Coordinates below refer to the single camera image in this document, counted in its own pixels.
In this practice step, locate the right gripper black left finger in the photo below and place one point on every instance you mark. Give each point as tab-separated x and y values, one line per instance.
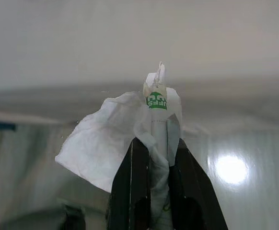
130	191

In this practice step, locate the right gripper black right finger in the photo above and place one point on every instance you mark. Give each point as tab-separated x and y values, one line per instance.
192	196

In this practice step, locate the white tissue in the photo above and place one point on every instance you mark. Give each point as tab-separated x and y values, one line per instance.
94	143

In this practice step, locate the white paper wrapper green logo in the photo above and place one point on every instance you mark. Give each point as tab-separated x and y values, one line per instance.
157	105

